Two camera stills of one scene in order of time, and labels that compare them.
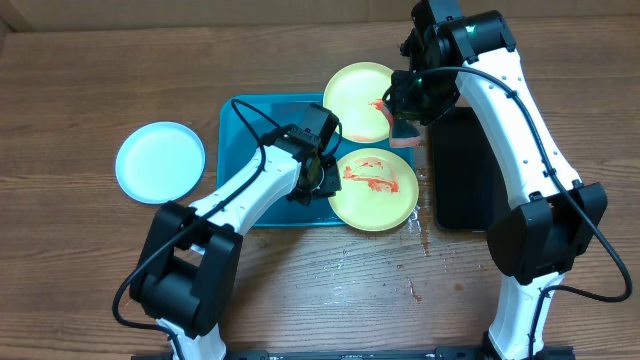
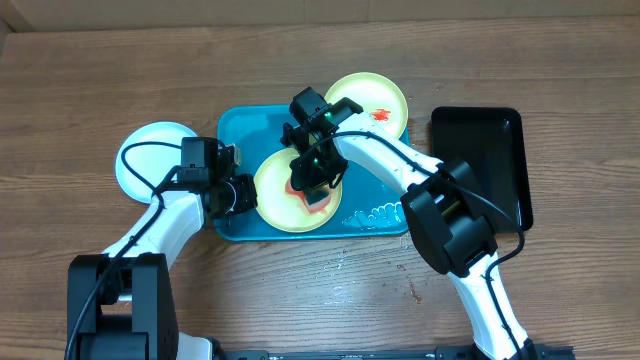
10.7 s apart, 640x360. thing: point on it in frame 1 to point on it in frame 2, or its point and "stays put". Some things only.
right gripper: [408, 108] to [318, 181]
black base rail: [554, 353] stays put
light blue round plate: [160, 162] stays put
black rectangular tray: [470, 187] stays put
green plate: [379, 189] to [284, 210]
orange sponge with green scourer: [403, 133] to [315, 208]
